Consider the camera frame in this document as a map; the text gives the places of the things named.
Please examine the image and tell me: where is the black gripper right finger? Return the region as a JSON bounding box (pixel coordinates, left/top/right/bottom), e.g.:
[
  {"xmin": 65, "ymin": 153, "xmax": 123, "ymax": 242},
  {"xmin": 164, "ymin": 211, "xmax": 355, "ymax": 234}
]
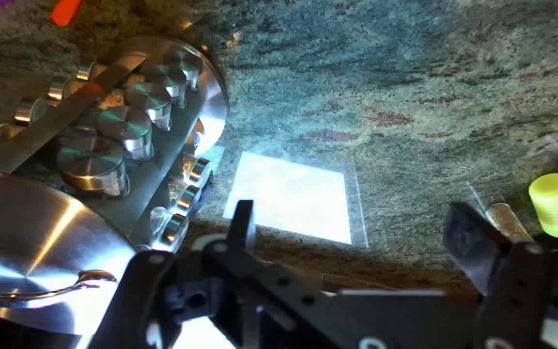
[{"xmin": 443, "ymin": 199, "xmax": 512, "ymax": 298}]

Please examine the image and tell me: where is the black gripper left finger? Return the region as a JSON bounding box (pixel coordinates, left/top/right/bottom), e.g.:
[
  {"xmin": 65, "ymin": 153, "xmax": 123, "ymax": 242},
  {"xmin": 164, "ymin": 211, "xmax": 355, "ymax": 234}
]
[{"xmin": 228, "ymin": 197, "xmax": 261, "ymax": 251}]

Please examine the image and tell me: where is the steel rotating spice rack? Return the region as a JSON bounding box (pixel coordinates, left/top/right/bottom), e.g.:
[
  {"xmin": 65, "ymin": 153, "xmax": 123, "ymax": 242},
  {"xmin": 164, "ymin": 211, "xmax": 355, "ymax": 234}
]
[{"xmin": 0, "ymin": 34, "xmax": 231, "ymax": 337}]

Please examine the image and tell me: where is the small orange plastic item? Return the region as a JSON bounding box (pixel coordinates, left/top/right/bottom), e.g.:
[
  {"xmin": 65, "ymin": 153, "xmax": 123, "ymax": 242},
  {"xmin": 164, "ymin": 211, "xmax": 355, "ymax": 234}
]
[{"xmin": 49, "ymin": 0, "xmax": 86, "ymax": 28}]

